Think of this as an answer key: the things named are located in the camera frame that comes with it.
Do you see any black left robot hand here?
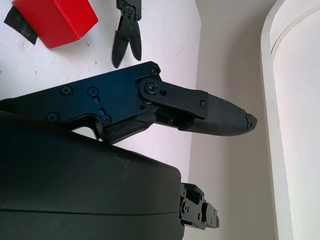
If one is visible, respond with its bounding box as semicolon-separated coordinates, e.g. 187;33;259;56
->
111;0;143;69

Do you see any black tape strip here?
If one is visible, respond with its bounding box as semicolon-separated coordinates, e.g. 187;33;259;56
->
3;4;38;46

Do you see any red cube block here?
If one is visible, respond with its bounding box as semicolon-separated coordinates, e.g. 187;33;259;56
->
11;0;99;49

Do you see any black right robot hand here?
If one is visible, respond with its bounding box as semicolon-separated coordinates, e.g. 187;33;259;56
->
0;60;258;240

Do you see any white rounded column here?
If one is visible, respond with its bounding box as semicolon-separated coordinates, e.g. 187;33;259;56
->
260;0;320;240

